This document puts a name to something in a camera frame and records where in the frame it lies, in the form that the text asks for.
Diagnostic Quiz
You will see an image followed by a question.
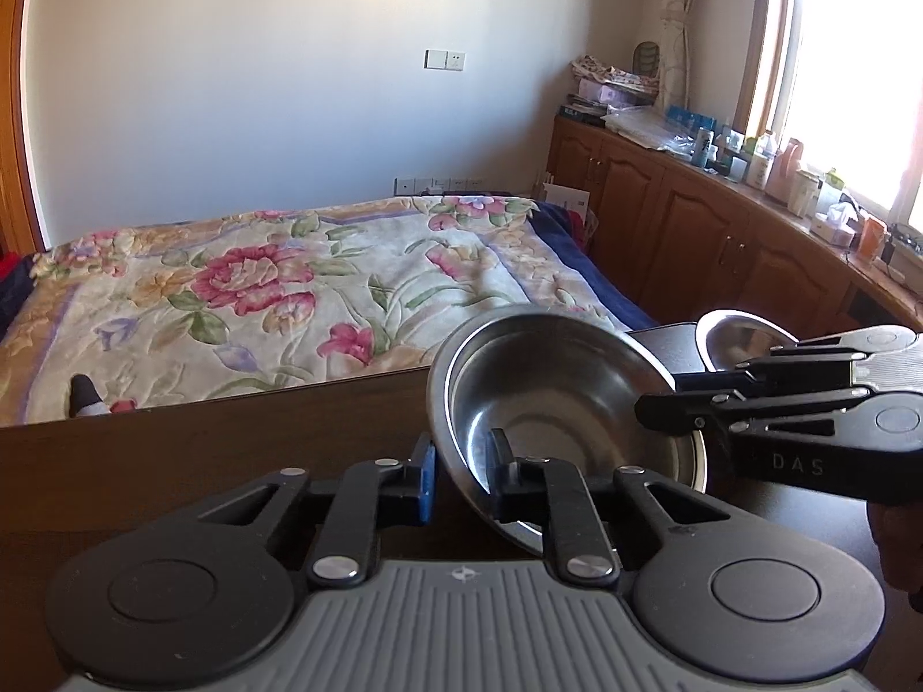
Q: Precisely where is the person's right hand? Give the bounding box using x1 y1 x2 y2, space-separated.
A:
866 503 923 614

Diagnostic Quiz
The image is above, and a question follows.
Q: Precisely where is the clear plastic bag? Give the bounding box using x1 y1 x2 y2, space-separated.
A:
604 106 695 158

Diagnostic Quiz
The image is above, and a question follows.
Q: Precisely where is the small steel bowl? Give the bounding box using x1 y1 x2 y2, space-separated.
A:
695 309 798 372

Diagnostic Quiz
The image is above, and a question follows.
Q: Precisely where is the white paper bag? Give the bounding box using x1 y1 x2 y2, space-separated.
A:
538 174 598 247

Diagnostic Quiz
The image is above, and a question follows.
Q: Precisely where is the floral bed blanket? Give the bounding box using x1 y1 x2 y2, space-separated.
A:
2 195 649 427

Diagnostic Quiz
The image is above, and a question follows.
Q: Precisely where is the wooden door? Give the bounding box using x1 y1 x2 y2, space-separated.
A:
0 0 44 255

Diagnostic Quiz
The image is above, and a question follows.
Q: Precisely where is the wooden sideboard cabinet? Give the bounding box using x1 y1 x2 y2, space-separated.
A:
546 117 921 337

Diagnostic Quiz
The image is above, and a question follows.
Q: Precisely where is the wall switch and socket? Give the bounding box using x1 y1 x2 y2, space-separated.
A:
424 48 466 72

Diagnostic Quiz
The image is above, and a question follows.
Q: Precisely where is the large steel bowl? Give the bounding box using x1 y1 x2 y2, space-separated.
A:
427 304 708 518

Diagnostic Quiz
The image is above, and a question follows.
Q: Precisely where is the patterned curtain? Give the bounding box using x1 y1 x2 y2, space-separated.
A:
657 0 695 111

